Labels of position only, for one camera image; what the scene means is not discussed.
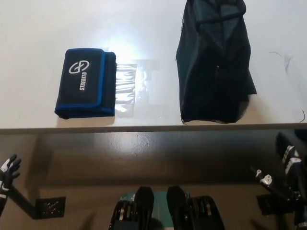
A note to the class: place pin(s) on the black fabric lunch bag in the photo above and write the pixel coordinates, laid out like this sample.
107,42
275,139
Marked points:
216,72

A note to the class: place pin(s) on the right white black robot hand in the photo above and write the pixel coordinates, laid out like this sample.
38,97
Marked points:
291,165

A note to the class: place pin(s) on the long thin black thread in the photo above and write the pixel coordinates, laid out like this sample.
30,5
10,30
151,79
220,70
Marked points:
278,54

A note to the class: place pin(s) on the short curled black thread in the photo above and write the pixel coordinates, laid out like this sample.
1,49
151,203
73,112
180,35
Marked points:
183,121
304,117

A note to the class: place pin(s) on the black blue-trimmed Strebito notebook case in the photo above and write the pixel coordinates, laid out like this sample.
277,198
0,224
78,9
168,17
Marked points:
84,83

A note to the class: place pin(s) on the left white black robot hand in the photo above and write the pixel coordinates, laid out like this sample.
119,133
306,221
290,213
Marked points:
9,167

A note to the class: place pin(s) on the clear tape patch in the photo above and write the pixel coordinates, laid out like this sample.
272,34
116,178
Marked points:
126,91

